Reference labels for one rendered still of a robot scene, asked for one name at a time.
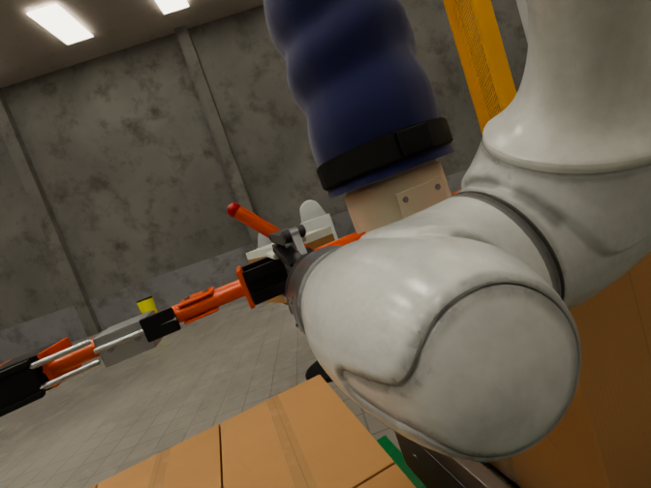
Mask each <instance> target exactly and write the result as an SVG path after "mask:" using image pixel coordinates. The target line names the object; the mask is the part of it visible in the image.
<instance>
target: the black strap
mask: <svg viewBox="0 0 651 488"><path fill-rule="evenodd" d="M452 140H453V138H452V135H451V132H450V126H449V123H448V120H447V119H446V118H444V117H438V118H434V119H430V120H426V121H423V122H420V123H417V124H414V125H411V126H408V127H406V128H403V129H400V130H397V131H395V132H392V133H389V134H387V135H384V136H382V137H378V138H375V139H373V140H370V141H368V142H366V143H363V144H362V145H360V146H357V147H355V148H353V149H351V150H349V151H346V152H344V153H342V154H340V155H338V156H336V157H334V158H332V159H330V160H328V161H327V162H325V163H323V164H322V165H320V166H319V167H318V169H317V173H318V176H319V179H320V181H321V184H322V187H323V189H324V190H326V191H328V190H329V189H331V188H333V187H335V186H338V185H340V184H343V183H345V182H347V181H350V180H352V179H355V178H357V177H360V176H362V175H364V174H366V173H369V172H371V171H374V170H376V169H379V168H383V167H386V166H388V165H391V164H393V163H396V162H399V161H401V160H404V159H407V158H409V157H412V156H415V155H417V154H419V153H422V152H425V151H427V150H430V149H433V148H436V147H439V146H442V145H445V144H448V143H451V141H452Z"/></svg>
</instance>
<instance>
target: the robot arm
mask: <svg viewBox="0 0 651 488"><path fill-rule="evenodd" d="M526 3H527V9H528V23H529V35H528V51H527V59H526V64H525V69H524V74H523V77H522V80H521V83H520V86H519V89H518V91H517V93H516V95H515V97H514V98H513V100H512V101H511V103H510V104H509V105H508V106H507V107H506V108H505V109H504V110H503V111H502V112H501V113H499V114H498V115H496V116H495V117H493V118H492V119H491V120H489V121H488V122H487V124H486V125H485V127H484V129H483V134H482V139H481V141H480V146H479V148H478V150H477V153H476V155H475V157H474V159H473V161H472V163H471V165H470V167H469V168H468V170H467V171H466V173H465V175H464V176H463V178H462V181H461V191H459V192H457V193H456V194H454V195H453V196H451V197H449V198H447V199H445V200H443V201H441V202H439V203H437V204H435V205H433V206H431V207H428V208H426V209H424V210H422V211H420V212H418V213H416V214H414V215H411V216H409V217H407V218H404V219H402V220H399V221H397V222H394V223H392V224H389V225H387V226H384V227H381V228H378V229H374V230H371V231H368V232H366V233H365V234H364V235H363V236H362V237H361V238H360V240H357V241H354V242H351V243H349V244H346V245H344V246H326V247H323V248H320V249H318V250H315V251H313V250H312V249H311V248H309V247H306V248H305V246H304V243H303V242H304V241H306V238H305V234H306V229H305V227H304V225H299V226H296V227H293V228H291V229H281V230H278V231H275V232H273V233H270V234H269V240H271V242H272V243H275V244H272V248H273V250H271V251H268V252H266V253H265V254H266V256H267V257H269V258H271V259H275V260H277V259H279V260H281V261H282V262H283V263H284V264H285V267H286V271H287V274H288V277H287V281H286V286H285V293H283V294H281V297H283V298H284V299H285V300H287V302H288V305H289V309H290V312H291V314H292V315H294V319H295V321H296V324H295V326H296V327H298V328H299V330H300V331H301V332H302V333H303V334H304V335H305V336H306V338H307V341H308V344H309V346H310V348H311V350H312V352H313V353H314V355H315V357H316V358H317V360H318V362H319V363H320V365H321V366H322V368H323V369H324V370H325V372H326V373H327V374H328V375H329V377H330V378H331V379H332V380H333V381H334V383H335V384H336V385H337V386H338V387H339V388H340V389H341V390H342V391H343V392H344V393H345V394H346V395H348V396H349V397H350V398H351V399H352V400H353V401H354V402H356V403H357V404H358V405H359V406H360V407H362V408H363V409H364V410H365V411H367V412H368V413H370V414H371V415H373V416H374V417H376V418H377V419H379V420H380V421H381V422H383V423H384V424H386V426H388V427H389V428H390V429H392V430H393V431H395V432H396V433H398V434H400V435H402V436H403V437H405V438H407V439H409V440H411V441H413V442H416V443H418V444H420V445H422V446H424V447H427V448H429V449H431V450H434V451H436V452H439V453H442V454H445V455H448V456H451V457H454V458H458V459H462V460H466V461H472V462H493V461H499V460H503V459H507V458H510V457H512V456H514V455H517V454H519V453H522V452H524V451H526V450H528V449H529V448H531V447H533V446H534V445H536V444H537V443H538V442H540V441H541V440H543V439H544V438H545V437H546V436H547V435H548V434H549V433H550V432H551V431H552V430H553V429H554V428H555V427H556V425H557V424H558V423H559V421H560V420H561V419H562V417H563V416H564V415H565V413H566V411H567V410H568V408H569V406H570V404H571V402H572V400H573V397H574V394H575V391H576V388H577V384H578V380H579V374H580V366H581V345H580V339H579V334H578V330H577V327H576V324H575V322H574V318H573V316H572V314H571V312H570V311H569V309H571V308H573V307H575V306H577V305H580V304H582V303H583V302H585V301H587V300H588V299H590V298H591V297H593V296H594V295H596V294H597V293H599V292H600V291H602V290H604V289H605V288H607V287H608V286H610V285H611V284H612V283H614V282H615V281H616V280H618V279H619V278H620V277H622V276H623V275H624V274H626V273H627V272H628V271H629V270H630V269H632V268H633V267H634V266H635V265H636V264H638V263H639V262H640V261H641V260H642V259H644V258H645V257H646V256H647V255H648V254H650V253H651V0H526Z"/></svg>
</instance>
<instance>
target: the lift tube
mask: <svg viewBox="0 0 651 488"><path fill-rule="evenodd" d="M263 8H264V14H265V20H266V25H267V29H268V32H269V35H270V38H271V41H272V42H273V44H274V45H275V47H276V49H277V50H278V51H279V53H280V54H281V55H282V57H283V58H284V59H285V60H286V65H287V80H288V85H289V89H290V92H291V94H292V97H293V99H294V101H295V103H296V104H297V105H298V107H299V108H300V109H301V111H302V112H303V113H304V115H305V116H306V120H307V128H308V137H309V143H310V147H311V151H312V154H313V157H314V159H315V162H316V164H317V166H318V167H319V166H320V165H322V164H323V163H325V162H327V161H328V160H330V159H332V158H334V157H336V156H338V155H340V154H342V153H344V152H346V151H349V150H351V149H353V148H355V147H357V146H360V145H362V144H363V143H366V142H368V141H370V140H373V139H375V138H378V137H382V136H384V135H387V134H389V133H392V132H395V131H397V130H400V129H403V128H406V127H408V126H411V125H414V124H417V123H420V122H423V121H426V120H430V119H434V118H438V117H440V113H439V109H438V105H437V100H436V97H435V93H434V90H433V88H432V85H431V82H430V80H429V78H428V76H427V74H426V72H425V70H424V69H423V67H422V65H421V64H420V62H419V61H418V59H417V44H416V38H415V35H414V32H413V28H412V24H411V22H410V20H409V19H408V16H407V13H406V11H405V9H404V7H403V5H402V2H401V1H400V0H263ZM452 152H454V150H453V149H452V147H451V146H450V144H449V143H448V144H445V145H442V146H439V147H436V148H433V149H430V150H427V151H425V152H422V153H419V154H417V155H415V156H412V157H409V158H407V159H404V160H401V161H399V162H396V163H393V164H391V165H388V166H386V167H383V168H379V169H376V170H374V171H371V172H369V173H366V174H364V175H362V176H360V177H357V178H355V179H352V180H350V181H347V182H345V183H343V184H340V185H338V186H335V187H333V188H331V189H329V190H328V199H330V198H335V197H337V196H340V195H343V194H345V193H348V192H350V191H352V190H355V189H357V188H360V187H362V186H365V185H368V184H370V183H373V182H376V181H378V180H381V179H384V178H386V177H389V176H391V175H394V174H396V173H398V172H401V171H404V170H406V169H409V168H413V167H416V166H419V165H421V164H424V163H427V162H429V161H432V160H435V159H437V158H440V157H443V156H445V155H448V154H450V153H452Z"/></svg>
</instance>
